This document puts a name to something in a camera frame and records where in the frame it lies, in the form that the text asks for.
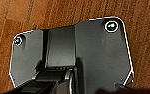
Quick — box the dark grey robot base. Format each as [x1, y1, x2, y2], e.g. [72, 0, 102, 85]
[8, 16, 135, 94]

